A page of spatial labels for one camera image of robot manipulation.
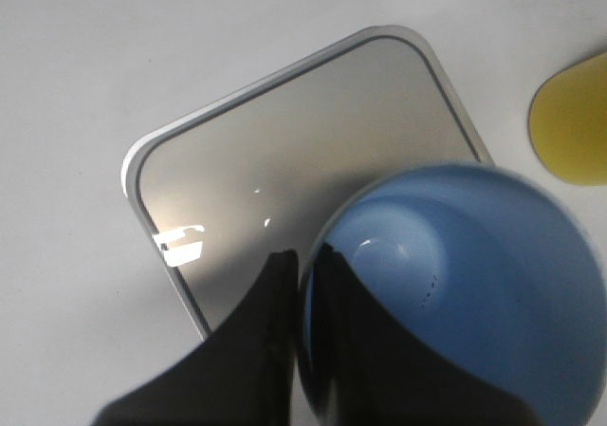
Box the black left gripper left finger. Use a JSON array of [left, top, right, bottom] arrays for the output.
[[94, 250, 298, 425]]

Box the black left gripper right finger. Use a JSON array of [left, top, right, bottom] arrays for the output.
[[298, 244, 541, 425]]

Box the light blue plastic cup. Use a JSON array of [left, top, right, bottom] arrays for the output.
[[302, 164, 606, 425]]

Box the yellow squeeze bottle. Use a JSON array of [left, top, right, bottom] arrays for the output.
[[528, 52, 606, 186]]

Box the silver digital kitchen scale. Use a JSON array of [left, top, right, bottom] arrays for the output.
[[120, 26, 491, 338]]

